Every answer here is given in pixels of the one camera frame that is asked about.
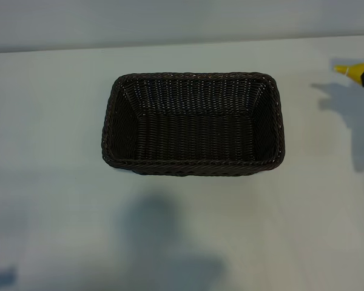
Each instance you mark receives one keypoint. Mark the dark brown wicker basket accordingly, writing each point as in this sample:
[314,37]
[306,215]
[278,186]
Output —
[194,130]

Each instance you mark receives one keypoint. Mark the yellow banana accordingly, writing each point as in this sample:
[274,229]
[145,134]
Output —
[353,71]

